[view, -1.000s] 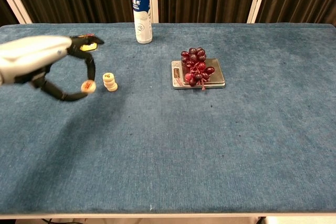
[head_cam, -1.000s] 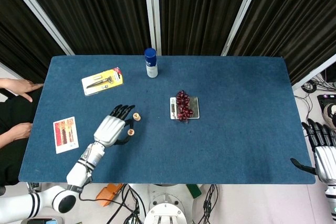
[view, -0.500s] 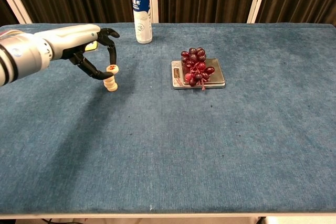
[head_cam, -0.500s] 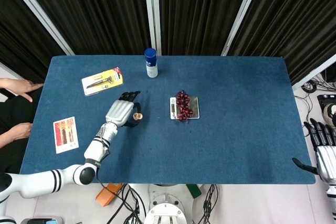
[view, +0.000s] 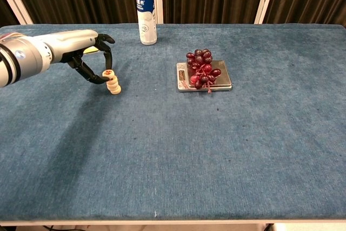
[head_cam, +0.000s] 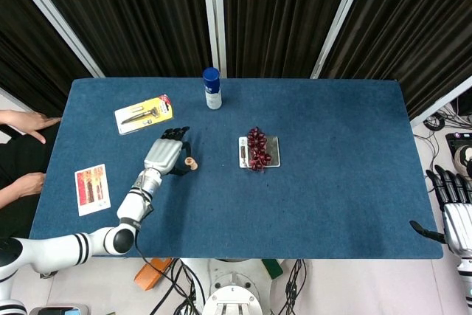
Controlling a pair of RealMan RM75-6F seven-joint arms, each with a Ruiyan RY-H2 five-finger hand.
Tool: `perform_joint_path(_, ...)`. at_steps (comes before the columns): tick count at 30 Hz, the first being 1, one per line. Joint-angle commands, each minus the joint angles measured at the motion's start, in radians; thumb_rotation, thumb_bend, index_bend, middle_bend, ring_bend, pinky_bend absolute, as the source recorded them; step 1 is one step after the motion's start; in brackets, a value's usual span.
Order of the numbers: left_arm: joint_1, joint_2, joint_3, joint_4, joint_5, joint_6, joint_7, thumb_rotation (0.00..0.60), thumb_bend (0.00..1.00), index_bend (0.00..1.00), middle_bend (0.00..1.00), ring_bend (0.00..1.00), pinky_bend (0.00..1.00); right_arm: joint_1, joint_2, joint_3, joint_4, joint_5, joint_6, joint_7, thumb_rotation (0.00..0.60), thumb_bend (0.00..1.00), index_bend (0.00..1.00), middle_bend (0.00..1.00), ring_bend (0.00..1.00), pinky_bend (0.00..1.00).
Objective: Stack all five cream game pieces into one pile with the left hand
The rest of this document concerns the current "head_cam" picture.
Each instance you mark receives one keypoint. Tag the red picture card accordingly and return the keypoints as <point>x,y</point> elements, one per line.
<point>92,189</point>

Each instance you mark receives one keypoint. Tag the black device with purple light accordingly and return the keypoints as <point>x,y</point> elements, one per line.
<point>455,138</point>

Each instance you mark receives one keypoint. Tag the razor in yellow blister pack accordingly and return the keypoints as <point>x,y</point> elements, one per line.
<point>162,106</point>

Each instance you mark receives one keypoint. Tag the white bottle with blue cap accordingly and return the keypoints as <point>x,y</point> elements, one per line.
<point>213,99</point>

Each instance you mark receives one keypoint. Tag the green block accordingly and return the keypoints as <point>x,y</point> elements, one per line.
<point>273,269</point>

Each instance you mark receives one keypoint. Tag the person right forearm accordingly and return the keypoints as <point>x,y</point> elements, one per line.
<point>7,197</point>

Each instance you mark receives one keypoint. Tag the orange box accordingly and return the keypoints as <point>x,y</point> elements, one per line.
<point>151,274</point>

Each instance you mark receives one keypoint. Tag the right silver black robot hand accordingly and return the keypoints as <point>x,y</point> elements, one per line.
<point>457,226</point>

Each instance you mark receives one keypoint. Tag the person left hand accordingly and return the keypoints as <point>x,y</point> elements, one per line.
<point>33,123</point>

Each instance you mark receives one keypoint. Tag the silver digital kitchen scale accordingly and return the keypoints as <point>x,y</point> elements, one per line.
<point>274,145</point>

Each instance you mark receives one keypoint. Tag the white frame post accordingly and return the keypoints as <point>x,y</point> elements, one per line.
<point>57,20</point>
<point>442,103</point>
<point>215,16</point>
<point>340,20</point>

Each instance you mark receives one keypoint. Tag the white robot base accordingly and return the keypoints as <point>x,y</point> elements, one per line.
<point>232,278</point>

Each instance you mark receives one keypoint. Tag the person left forearm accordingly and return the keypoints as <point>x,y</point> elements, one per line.
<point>7,116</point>

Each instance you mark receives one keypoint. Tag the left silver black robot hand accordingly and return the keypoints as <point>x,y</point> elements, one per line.
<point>162,154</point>

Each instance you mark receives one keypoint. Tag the person black clothing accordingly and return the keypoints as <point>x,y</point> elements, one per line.
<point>22,156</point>

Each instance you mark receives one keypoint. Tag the blue table cloth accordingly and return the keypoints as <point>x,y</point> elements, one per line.
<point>313,200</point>

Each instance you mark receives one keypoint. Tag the red grape bunch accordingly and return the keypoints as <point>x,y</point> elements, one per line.
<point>256,141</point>

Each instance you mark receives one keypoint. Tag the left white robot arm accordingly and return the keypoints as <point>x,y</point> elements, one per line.
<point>129,206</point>

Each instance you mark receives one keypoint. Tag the person right hand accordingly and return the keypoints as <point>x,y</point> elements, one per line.
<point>29,184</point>

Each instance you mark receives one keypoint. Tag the dark pleated curtain panel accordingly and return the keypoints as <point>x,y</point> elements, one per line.
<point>276,16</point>
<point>29,53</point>
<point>129,16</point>
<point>413,27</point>

